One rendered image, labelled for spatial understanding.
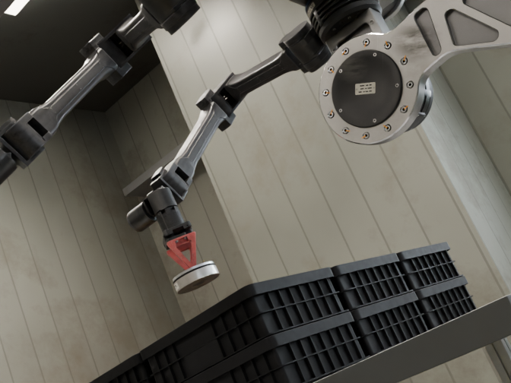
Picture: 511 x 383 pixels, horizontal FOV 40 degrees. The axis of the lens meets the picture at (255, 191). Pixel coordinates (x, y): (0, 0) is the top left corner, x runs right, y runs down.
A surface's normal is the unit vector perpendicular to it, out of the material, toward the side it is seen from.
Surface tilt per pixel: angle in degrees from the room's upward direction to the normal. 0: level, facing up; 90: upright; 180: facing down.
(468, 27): 90
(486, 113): 90
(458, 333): 90
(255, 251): 90
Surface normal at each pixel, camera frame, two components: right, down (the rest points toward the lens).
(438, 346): -0.59, 0.00
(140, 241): 0.71, -0.48
